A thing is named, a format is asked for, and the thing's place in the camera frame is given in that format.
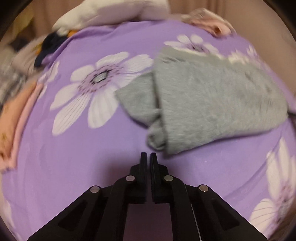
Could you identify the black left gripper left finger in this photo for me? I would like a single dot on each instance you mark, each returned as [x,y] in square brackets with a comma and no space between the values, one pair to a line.
[99,213]

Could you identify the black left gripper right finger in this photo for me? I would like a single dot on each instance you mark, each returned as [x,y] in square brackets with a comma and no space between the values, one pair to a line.
[197,213]

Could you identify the grey New York sweatshirt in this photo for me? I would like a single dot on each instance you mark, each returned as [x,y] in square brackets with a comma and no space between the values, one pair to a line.
[188,100]

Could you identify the folded orange pink clothes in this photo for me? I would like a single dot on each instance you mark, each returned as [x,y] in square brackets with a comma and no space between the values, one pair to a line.
[13,120]

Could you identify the folded pink and cream clothes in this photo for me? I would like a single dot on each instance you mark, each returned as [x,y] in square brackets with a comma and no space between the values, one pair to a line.
[212,23]

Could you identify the purple floral bed sheet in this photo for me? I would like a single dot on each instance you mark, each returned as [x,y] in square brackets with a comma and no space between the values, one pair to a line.
[79,134]

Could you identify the plaid grey pillow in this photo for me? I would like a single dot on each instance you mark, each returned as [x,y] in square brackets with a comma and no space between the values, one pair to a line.
[11,80]

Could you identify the beige pillow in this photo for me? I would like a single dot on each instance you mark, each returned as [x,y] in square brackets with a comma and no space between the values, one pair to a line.
[24,60]

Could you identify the dark navy garment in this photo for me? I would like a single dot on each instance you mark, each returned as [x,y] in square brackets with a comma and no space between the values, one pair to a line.
[49,45]

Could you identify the white plush duck toy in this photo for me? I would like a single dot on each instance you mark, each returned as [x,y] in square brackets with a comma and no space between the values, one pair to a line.
[99,13]

